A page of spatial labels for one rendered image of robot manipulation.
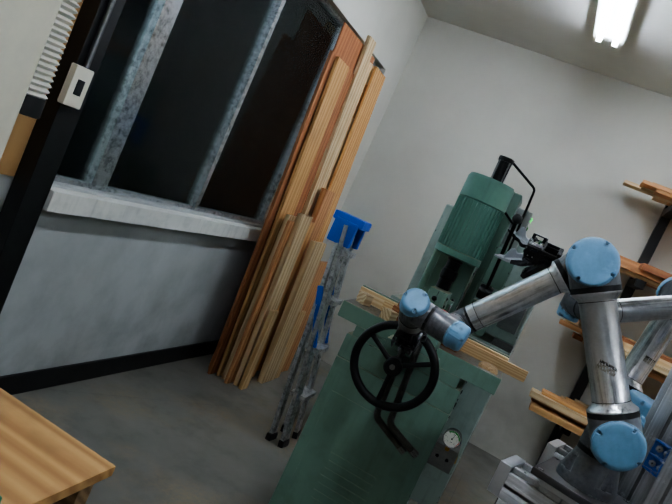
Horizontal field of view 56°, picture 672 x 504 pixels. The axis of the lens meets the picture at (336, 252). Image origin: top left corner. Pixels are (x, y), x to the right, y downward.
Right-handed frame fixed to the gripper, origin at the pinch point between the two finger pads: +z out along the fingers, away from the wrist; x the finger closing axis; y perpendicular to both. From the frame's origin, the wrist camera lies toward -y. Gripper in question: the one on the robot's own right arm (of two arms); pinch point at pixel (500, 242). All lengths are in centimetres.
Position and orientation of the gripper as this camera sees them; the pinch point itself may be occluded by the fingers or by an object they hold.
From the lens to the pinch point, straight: 222.8
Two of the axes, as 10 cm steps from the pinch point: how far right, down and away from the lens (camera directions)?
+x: -4.9, 5.9, -6.4
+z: -8.7, -4.2, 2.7
